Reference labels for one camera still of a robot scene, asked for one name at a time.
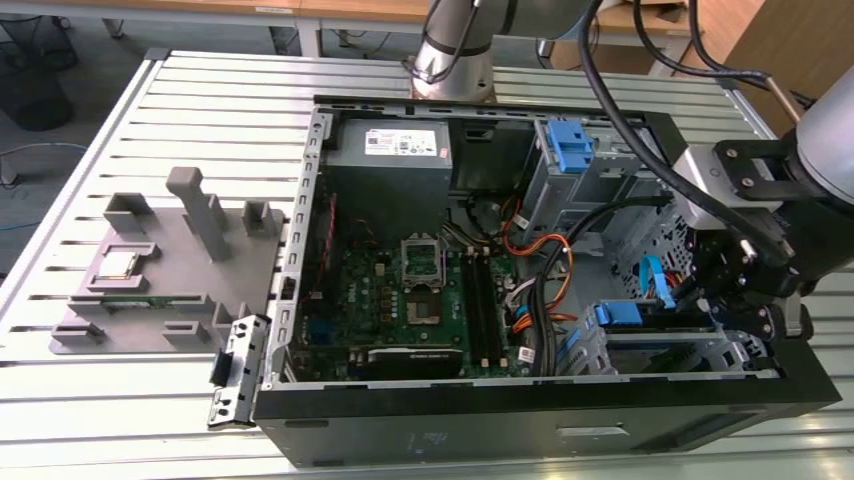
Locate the wooden desk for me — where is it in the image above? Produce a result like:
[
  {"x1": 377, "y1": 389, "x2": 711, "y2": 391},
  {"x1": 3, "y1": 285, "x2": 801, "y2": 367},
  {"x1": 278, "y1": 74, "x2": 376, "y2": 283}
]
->
[{"x1": 592, "y1": 0, "x2": 707, "y2": 77}]

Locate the hinged metal slot bracket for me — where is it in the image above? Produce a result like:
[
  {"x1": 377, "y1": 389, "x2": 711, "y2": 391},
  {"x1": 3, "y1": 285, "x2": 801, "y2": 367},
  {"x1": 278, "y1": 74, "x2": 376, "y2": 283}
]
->
[{"x1": 206, "y1": 313, "x2": 269, "y2": 430}]

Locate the CPU socket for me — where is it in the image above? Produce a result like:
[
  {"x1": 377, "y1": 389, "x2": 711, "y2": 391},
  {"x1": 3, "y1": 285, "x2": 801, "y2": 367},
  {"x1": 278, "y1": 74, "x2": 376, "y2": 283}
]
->
[{"x1": 404, "y1": 291, "x2": 446, "y2": 326}]

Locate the hard disk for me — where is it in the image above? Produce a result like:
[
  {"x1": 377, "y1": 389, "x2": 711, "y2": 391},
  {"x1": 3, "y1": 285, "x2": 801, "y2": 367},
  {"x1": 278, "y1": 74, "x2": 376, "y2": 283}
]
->
[{"x1": 564, "y1": 298, "x2": 725, "y2": 375}]

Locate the tall metal drive cage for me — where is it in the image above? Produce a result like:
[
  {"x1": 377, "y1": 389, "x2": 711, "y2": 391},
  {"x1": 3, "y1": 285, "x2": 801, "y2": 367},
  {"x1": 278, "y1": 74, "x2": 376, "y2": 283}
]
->
[{"x1": 521, "y1": 114, "x2": 680, "y2": 241}]

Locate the green RAM stick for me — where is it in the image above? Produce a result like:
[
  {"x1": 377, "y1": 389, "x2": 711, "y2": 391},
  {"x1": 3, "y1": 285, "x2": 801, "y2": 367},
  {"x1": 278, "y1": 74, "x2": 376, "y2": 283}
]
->
[{"x1": 98, "y1": 296, "x2": 178, "y2": 307}]

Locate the grey parts rack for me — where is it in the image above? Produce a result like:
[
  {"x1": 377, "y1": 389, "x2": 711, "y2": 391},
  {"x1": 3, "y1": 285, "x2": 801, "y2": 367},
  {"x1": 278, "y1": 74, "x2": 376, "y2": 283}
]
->
[{"x1": 49, "y1": 166, "x2": 293, "y2": 356}]

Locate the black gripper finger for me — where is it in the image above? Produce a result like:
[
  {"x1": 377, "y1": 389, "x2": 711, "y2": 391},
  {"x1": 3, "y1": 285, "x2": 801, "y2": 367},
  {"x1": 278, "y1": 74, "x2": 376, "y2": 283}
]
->
[
  {"x1": 712, "y1": 297, "x2": 780, "y2": 341},
  {"x1": 689, "y1": 234, "x2": 745, "y2": 311}
]

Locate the black mesh trash bin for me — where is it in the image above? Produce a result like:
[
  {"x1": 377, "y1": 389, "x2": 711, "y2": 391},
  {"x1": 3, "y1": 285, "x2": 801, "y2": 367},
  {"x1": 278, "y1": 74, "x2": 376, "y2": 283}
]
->
[{"x1": 0, "y1": 14, "x2": 78, "y2": 132}]

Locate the orange wire bundle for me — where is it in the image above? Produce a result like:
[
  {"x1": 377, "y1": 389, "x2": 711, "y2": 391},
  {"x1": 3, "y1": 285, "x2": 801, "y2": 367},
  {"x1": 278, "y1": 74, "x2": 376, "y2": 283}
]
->
[{"x1": 500, "y1": 232, "x2": 580, "y2": 331}]

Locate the thick black cable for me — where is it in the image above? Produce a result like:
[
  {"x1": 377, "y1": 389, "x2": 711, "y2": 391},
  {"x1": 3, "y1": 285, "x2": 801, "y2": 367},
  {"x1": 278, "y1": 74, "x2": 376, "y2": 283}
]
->
[{"x1": 529, "y1": 193, "x2": 675, "y2": 375}]

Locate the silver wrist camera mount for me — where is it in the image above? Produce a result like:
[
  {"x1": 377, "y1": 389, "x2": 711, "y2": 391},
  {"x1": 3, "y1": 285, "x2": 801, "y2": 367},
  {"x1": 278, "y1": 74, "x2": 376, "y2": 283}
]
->
[{"x1": 776, "y1": 298, "x2": 812, "y2": 342}]

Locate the metal disk bay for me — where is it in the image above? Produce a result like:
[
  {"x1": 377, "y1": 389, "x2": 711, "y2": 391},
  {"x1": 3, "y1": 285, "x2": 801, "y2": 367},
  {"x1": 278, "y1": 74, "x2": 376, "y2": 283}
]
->
[{"x1": 577, "y1": 296, "x2": 767, "y2": 375}]

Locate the black RAM slot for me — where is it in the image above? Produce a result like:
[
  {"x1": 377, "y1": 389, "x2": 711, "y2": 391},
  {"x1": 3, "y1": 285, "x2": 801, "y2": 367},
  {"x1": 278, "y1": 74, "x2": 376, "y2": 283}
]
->
[
  {"x1": 464, "y1": 247, "x2": 488, "y2": 365},
  {"x1": 480, "y1": 247, "x2": 509, "y2": 364}
]

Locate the green motherboard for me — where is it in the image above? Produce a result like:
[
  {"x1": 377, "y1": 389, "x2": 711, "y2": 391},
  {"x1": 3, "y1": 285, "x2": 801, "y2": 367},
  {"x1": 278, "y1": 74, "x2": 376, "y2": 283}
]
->
[{"x1": 292, "y1": 239, "x2": 534, "y2": 380}]

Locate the blue data wire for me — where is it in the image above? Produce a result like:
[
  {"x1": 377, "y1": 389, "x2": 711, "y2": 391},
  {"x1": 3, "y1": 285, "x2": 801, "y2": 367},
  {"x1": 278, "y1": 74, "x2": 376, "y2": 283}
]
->
[{"x1": 637, "y1": 255, "x2": 675, "y2": 309}]

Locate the black supply wire bundle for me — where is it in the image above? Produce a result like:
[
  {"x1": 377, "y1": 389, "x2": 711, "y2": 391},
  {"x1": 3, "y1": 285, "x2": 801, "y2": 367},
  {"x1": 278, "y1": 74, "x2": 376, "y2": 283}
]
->
[{"x1": 442, "y1": 194, "x2": 509, "y2": 251}]

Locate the blue plastic drive latch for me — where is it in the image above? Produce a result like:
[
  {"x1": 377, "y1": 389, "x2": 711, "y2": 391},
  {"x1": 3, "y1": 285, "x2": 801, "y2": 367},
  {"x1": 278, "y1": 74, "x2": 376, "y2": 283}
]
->
[{"x1": 544, "y1": 118, "x2": 595, "y2": 172}]

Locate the grey-framed desk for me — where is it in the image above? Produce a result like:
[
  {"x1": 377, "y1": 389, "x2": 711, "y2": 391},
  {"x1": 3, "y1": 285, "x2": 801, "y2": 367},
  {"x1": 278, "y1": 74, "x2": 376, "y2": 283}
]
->
[{"x1": 0, "y1": 0, "x2": 428, "y2": 57}]

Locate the metal socket cover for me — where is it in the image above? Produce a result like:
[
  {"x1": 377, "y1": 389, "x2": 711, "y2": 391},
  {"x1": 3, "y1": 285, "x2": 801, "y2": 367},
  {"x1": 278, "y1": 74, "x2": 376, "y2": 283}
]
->
[{"x1": 397, "y1": 237, "x2": 448, "y2": 292}]

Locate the black camera cable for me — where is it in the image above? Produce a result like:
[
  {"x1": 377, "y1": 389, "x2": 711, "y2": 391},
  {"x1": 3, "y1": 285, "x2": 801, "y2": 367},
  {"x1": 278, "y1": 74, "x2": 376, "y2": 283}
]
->
[
  {"x1": 577, "y1": 0, "x2": 799, "y2": 261},
  {"x1": 629, "y1": 0, "x2": 805, "y2": 121}
]

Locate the grey power supply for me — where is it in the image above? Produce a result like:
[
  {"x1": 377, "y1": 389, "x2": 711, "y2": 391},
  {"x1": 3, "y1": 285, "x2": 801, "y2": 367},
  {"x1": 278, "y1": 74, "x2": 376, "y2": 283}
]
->
[{"x1": 317, "y1": 118, "x2": 456, "y2": 241}]

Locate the black graphics card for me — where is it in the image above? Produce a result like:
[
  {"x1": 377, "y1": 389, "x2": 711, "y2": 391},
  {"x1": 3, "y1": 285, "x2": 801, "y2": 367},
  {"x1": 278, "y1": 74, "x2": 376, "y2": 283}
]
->
[{"x1": 346, "y1": 346, "x2": 466, "y2": 380}]

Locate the silver CPU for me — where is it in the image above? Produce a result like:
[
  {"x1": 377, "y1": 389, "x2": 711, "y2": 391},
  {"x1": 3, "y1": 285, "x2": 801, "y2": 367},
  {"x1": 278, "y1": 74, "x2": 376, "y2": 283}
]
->
[{"x1": 95, "y1": 251, "x2": 141, "y2": 277}]

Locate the black PC case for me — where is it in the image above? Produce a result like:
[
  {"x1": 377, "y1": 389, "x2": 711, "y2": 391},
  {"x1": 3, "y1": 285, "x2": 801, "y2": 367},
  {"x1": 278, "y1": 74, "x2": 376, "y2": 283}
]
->
[{"x1": 252, "y1": 92, "x2": 841, "y2": 469}]

